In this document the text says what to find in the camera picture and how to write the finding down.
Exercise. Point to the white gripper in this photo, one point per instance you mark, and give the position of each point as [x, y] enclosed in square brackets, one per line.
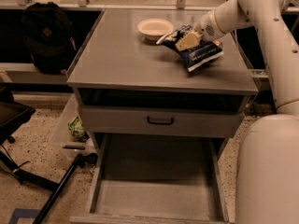
[206, 28]

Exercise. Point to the blue chip bag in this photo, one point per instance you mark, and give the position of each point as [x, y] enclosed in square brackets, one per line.
[195, 57]

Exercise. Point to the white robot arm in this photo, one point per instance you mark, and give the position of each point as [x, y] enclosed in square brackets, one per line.
[267, 179]

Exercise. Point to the grey drawer cabinet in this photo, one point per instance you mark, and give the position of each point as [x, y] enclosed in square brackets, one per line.
[120, 68]

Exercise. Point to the closed grey top drawer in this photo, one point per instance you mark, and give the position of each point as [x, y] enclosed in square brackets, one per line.
[104, 119]

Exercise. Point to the green chip bag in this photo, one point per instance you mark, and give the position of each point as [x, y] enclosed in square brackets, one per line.
[77, 130]

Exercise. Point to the open grey middle drawer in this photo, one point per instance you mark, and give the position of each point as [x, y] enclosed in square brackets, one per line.
[148, 179]

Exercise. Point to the red soda can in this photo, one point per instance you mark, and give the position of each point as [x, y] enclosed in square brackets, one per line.
[217, 43]

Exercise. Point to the white bowl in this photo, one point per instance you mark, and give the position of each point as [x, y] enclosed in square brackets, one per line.
[154, 29]

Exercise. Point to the black backpack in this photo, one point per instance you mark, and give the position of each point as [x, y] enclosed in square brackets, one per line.
[48, 33]

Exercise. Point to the clear plastic bin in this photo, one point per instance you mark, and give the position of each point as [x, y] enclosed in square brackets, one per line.
[62, 137]

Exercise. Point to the black chair base left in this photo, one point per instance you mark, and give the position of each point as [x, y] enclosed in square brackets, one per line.
[35, 153]

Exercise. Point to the black drawer handle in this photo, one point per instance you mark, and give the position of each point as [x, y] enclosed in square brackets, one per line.
[163, 122]

